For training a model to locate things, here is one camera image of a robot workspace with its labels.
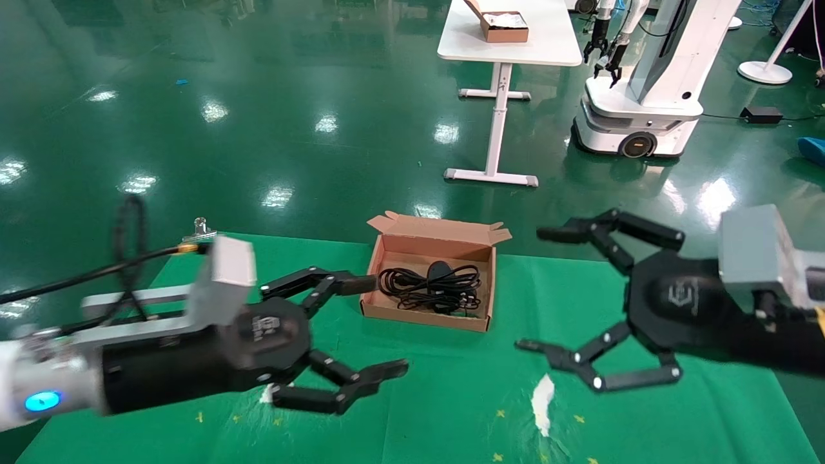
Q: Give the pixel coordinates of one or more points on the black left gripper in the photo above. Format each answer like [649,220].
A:
[193,367]

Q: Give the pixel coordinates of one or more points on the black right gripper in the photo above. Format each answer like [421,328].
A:
[683,303]

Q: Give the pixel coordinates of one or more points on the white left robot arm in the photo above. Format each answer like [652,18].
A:
[51,377]

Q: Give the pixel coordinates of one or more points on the open brown cardboard box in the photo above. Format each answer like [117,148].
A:
[438,235]

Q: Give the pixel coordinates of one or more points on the small brown cardboard box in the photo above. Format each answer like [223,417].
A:
[506,29]

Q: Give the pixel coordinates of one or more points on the green tablecloth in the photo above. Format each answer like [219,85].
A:
[451,386]

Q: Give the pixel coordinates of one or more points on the silver metal table clip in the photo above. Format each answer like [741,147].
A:
[201,225]

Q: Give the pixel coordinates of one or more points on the white wheeled robot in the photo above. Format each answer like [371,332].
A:
[651,96]

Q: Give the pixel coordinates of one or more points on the black power adapter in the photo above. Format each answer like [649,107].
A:
[762,114]

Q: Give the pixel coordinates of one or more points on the blue object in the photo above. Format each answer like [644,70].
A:
[813,151]

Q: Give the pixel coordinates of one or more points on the white desk with legs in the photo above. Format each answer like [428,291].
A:
[515,45]

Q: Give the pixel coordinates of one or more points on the white floor stand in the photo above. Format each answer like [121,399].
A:
[766,71]

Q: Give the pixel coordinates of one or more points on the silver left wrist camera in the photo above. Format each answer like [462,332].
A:
[222,277]

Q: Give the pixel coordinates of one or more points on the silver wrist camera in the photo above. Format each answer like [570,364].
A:
[222,277]
[754,251]

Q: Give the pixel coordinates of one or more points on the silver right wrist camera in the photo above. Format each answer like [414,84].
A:
[754,251]

